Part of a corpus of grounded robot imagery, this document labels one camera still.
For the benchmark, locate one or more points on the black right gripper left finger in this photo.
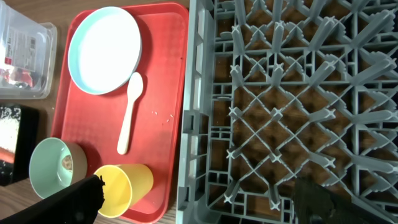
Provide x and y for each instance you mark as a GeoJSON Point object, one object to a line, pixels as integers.
{"type": "Point", "coordinates": [78, 203]}

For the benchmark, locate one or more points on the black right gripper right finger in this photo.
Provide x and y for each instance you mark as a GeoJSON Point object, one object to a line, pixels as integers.
{"type": "Point", "coordinates": [315, 204]}

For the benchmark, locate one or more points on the brown food scrap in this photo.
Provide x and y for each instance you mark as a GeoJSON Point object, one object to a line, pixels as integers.
{"type": "Point", "coordinates": [67, 163]}

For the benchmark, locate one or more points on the mint green bowl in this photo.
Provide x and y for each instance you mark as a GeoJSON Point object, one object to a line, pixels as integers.
{"type": "Point", "coordinates": [46, 174]}

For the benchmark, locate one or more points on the yellow plastic cup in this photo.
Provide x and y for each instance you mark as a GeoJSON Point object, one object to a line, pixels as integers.
{"type": "Point", "coordinates": [124, 186]}

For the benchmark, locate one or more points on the orange carrot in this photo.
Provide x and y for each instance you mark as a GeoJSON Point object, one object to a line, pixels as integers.
{"type": "Point", "coordinates": [7, 156]}

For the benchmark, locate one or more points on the white rice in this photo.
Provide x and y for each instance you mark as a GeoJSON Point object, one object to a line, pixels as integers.
{"type": "Point", "coordinates": [10, 124]}

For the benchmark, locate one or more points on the red snack wrapper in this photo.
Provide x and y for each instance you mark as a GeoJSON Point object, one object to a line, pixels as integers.
{"type": "Point", "coordinates": [16, 78]}

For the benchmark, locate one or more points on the black waste tray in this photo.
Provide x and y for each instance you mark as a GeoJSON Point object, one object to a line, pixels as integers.
{"type": "Point", "coordinates": [19, 170]}

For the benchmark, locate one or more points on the grey dishwasher rack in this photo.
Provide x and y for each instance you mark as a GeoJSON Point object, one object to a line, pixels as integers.
{"type": "Point", "coordinates": [282, 89]}

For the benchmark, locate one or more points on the clear plastic waste bin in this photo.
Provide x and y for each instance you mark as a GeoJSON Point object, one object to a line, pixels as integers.
{"type": "Point", "coordinates": [30, 46]}

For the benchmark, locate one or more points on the white plastic spoon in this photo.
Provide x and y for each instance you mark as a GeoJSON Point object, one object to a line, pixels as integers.
{"type": "Point", "coordinates": [134, 90]}

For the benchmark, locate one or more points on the light blue plate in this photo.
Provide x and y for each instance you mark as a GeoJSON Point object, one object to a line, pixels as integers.
{"type": "Point", "coordinates": [104, 51]}

